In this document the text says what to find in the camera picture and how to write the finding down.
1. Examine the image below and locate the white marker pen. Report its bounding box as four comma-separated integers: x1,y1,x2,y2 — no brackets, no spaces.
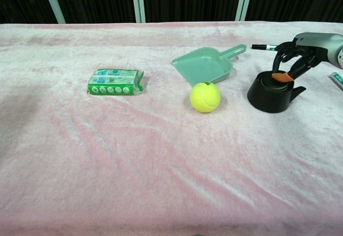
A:
251,43,277,51

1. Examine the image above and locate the yellow tennis ball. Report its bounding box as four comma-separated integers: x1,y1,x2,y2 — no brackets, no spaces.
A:
189,82,221,113

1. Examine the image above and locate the teal plastic dustpan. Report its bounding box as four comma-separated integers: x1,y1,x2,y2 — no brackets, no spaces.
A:
171,44,248,85

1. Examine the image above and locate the pink plush table cloth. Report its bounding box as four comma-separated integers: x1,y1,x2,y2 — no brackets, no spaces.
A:
0,20,343,236

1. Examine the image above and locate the green tissue pack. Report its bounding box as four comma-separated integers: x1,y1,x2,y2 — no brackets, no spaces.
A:
86,68,145,96

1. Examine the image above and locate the teal marker with black cap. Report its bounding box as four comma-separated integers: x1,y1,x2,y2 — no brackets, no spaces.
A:
329,71,343,90

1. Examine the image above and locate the black toy pot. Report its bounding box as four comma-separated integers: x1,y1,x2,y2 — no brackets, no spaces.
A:
247,70,307,114

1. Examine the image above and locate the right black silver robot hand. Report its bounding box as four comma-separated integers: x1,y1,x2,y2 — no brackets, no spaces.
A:
271,32,335,83

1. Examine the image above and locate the small orange object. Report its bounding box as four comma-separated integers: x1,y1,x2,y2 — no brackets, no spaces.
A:
261,71,292,92

